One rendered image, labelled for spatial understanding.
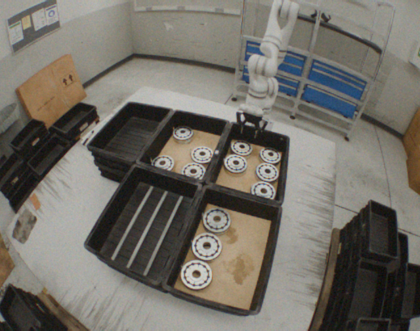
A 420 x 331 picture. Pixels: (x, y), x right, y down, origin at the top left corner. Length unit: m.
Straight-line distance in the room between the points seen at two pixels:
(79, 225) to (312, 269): 1.09
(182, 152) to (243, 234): 0.48
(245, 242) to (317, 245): 0.39
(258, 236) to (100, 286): 0.68
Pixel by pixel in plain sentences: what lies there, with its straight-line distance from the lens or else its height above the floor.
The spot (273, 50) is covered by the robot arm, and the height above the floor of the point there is 1.35.
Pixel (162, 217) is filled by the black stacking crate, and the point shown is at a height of 0.83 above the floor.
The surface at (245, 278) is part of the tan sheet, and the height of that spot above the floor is 0.83.
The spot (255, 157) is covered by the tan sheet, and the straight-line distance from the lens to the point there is 1.05.
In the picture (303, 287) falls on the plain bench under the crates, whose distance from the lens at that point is 0.98.
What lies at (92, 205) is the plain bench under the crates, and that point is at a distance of 1.14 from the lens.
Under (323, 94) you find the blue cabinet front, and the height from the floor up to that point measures 0.49.
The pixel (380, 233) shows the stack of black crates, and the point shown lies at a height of 0.49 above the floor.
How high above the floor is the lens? 1.57
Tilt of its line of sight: 49 degrees down
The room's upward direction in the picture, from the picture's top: 3 degrees clockwise
